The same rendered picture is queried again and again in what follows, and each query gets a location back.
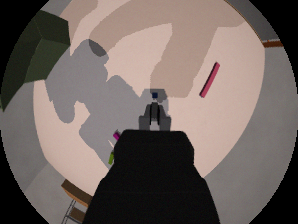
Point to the grey rod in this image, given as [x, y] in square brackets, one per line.
[154, 111]

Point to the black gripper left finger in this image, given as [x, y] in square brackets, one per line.
[145, 121]

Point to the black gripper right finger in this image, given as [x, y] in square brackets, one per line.
[163, 121]

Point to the magenta rod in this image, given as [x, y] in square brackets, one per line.
[116, 135]

